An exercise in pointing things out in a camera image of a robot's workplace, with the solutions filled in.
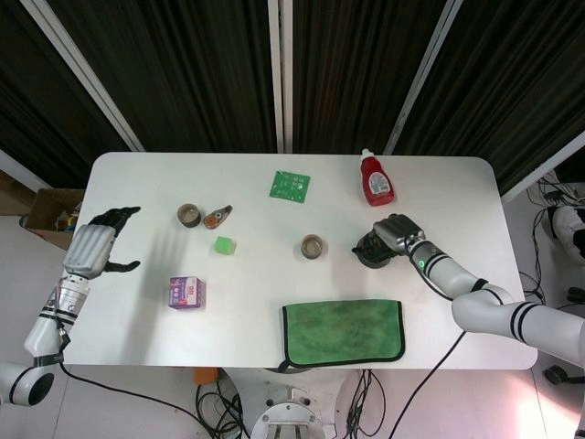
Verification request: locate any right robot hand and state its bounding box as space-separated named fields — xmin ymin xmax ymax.
xmin=372 ymin=213 xmax=427 ymax=257

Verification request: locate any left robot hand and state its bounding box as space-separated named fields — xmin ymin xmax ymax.
xmin=62 ymin=206 xmax=142 ymax=280

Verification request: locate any black teapot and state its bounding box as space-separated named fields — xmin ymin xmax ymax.
xmin=351 ymin=228 xmax=403 ymax=270

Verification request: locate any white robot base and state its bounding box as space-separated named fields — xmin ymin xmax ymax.
xmin=223 ymin=368 xmax=367 ymax=439

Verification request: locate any dark cup beige inside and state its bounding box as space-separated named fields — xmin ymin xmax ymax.
xmin=176 ymin=204 xmax=203 ymax=229
xmin=300 ymin=233 xmax=329 ymax=261

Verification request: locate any red bottle white cap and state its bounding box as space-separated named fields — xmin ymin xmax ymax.
xmin=359 ymin=148 xmax=397 ymax=208

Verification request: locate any brown cardboard box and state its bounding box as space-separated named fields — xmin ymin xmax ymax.
xmin=22 ymin=187 xmax=86 ymax=251

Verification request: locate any purple cardboard box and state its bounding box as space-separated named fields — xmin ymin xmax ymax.
xmin=167 ymin=275 xmax=207 ymax=311

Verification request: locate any green cloth black trim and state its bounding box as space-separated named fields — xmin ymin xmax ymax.
xmin=277 ymin=299 xmax=407 ymax=372

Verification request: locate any green sachet packet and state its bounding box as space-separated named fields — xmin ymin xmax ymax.
xmin=268 ymin=169 xmax=312 ymax=202

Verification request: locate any orange correction tape dispenser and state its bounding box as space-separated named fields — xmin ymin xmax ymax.
xmin=203 ymin=205 xmax=234 ymax=229

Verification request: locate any green cube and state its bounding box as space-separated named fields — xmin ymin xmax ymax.
xmin=213 ymin=235 xmax=238 ymax=256

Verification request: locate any dark pleated curtain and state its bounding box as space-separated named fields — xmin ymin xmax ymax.
xmin=292 ymin=0 xmax=585 ymax=193
xmin=0 ymin=0 xmax=280 ymax=188

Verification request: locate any white sneaker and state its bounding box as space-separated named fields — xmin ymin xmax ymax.
xmin=546 ymin=205 xmax=585 ymax=264

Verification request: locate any black caster wheel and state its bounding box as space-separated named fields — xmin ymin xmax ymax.
xmin=543 ymin=364 xmax=572 ymax=386

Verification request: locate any white frame post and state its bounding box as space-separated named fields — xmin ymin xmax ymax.
xmin=267 ymin=0 xmax=294 ymax=155
xmin=382 ymin=0 xmax=465 ymax=155
xmin=20 ymin=0 xmax=146 ymax=153
xmin=0 ymin=148 xmax=37 ymax=196
xmin=500 ymin=141 xmax=585 ymax=205

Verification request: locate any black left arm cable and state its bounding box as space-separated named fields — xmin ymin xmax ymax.
xmin=52 ymin=283 xmax=207 ymax=439

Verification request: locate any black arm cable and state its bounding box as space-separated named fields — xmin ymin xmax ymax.
xmin=388 ymin=235 xmax=468 ymax=439
xmin=52 ymin=283 xmax=207 ymax=439

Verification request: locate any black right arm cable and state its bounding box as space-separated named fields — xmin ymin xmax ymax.
xmin=388 ymin=235 xmax=468 ymax=439

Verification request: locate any black cable bundle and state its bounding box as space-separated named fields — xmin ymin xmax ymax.
xmin=519 ymin=177 xmax=585 ymax=315
xmin=195 ymin=382 xmax=251 ymax=439
xmin=346 ymin=369 xmax=388 ymax=439

